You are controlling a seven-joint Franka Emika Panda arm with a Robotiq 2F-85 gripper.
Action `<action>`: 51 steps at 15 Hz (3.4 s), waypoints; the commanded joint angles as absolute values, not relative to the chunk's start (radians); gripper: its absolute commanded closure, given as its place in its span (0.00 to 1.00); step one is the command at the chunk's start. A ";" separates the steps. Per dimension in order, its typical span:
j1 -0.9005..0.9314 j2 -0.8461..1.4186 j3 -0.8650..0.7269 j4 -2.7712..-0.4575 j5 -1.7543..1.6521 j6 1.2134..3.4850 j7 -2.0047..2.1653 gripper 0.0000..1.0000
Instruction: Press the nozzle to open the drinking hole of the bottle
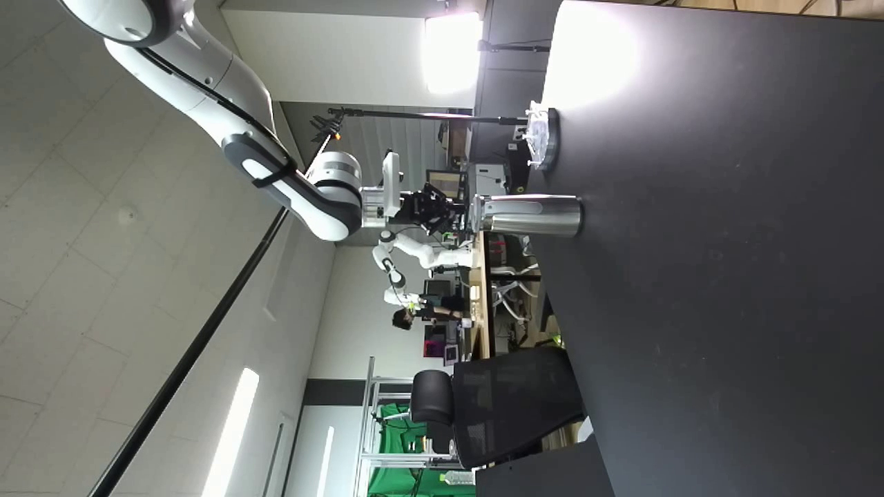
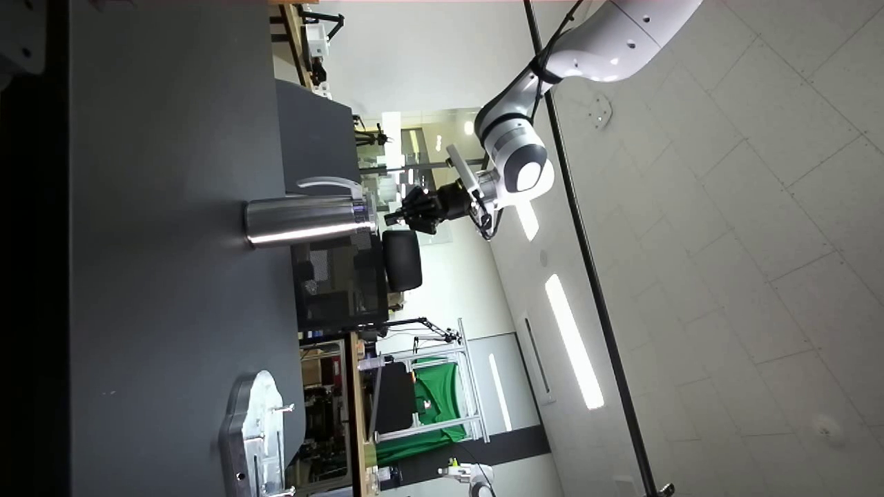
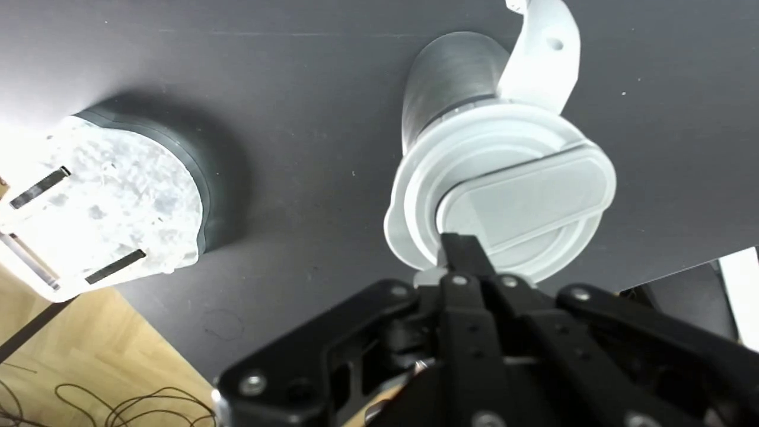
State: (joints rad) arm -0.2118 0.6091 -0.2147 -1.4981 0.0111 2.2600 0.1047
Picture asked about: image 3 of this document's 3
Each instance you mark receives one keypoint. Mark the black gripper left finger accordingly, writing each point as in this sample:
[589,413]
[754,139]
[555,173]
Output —
[395,357]

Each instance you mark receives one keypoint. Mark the white paper sheet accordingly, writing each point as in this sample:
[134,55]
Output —
[744,292]

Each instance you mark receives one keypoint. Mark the white slotted plate device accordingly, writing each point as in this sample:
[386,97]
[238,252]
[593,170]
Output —
[102,205]

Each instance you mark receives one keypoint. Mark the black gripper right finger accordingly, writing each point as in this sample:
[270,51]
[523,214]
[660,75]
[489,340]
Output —
[601,364]

